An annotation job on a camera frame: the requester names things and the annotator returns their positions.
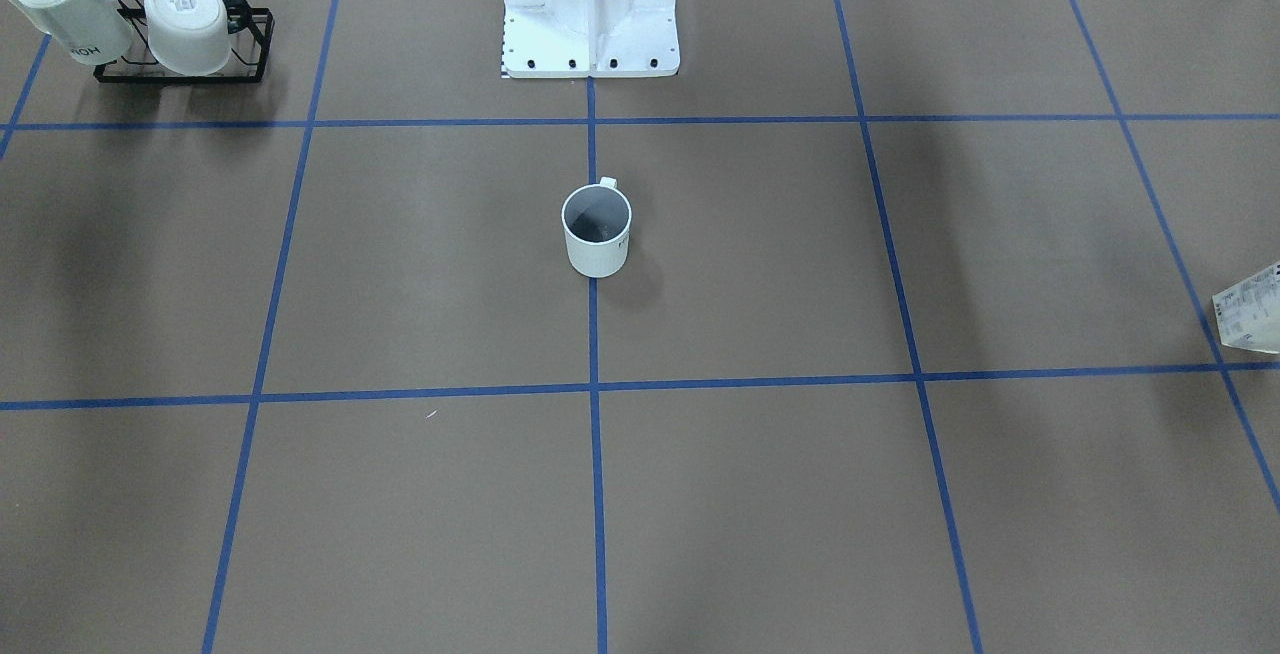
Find white mug with handle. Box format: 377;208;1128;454
6;0;134;67

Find white upside-down mug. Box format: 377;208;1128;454
143;0;232;77

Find blue milk carton green cap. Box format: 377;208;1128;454
1211;262;1279;355

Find white camera pedestal column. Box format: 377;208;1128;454
500;0;681;79

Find white mug dark interior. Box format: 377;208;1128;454
559;177;634;279

